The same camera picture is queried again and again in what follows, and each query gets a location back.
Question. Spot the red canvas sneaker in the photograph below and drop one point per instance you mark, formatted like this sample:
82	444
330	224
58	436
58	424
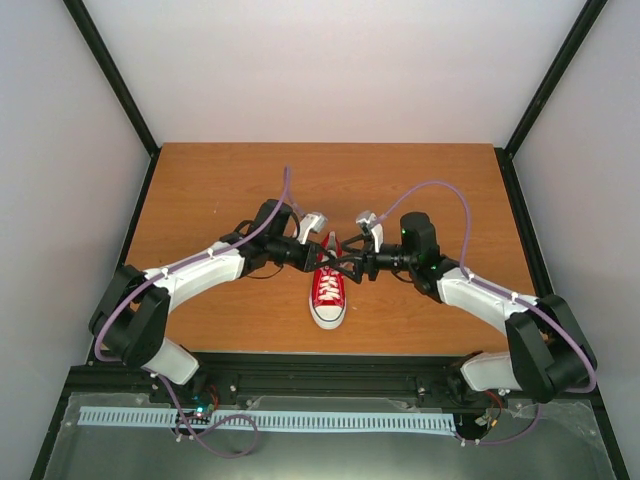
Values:
326	317

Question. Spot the green lit circuit board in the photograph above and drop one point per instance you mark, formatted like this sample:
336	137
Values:
204	404

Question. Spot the right black frame post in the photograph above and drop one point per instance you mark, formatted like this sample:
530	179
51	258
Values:
570	46

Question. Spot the black frame post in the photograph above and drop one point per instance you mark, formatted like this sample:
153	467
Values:
104	59
570	46

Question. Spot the left black frame post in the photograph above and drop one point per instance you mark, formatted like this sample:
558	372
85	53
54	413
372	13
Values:
104	59

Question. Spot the black aluminium frame base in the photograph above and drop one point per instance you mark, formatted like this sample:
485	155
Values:
570	438

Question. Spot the light blue cable duct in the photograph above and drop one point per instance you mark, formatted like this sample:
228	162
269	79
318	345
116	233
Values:
273	421

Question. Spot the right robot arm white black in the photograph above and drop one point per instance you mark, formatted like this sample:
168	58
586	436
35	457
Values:
547	352

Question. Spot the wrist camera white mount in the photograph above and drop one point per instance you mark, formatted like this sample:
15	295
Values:
313	222
372	229

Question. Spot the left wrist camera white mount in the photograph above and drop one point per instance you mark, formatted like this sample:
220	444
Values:
313	222

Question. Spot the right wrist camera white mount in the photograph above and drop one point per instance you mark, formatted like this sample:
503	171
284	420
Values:
372	229

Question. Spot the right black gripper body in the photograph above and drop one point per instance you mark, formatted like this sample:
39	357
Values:
375	267

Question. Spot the white shoelace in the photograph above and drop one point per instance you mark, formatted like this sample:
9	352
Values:
330	289

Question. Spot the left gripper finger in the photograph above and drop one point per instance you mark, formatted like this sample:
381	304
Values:
328	249
322	260

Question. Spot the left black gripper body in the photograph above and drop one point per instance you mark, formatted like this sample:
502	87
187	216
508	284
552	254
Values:
301	262

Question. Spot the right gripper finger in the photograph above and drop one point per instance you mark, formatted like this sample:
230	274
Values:
351	266
360	243

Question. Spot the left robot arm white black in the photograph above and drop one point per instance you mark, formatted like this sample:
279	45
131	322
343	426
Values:
129	325

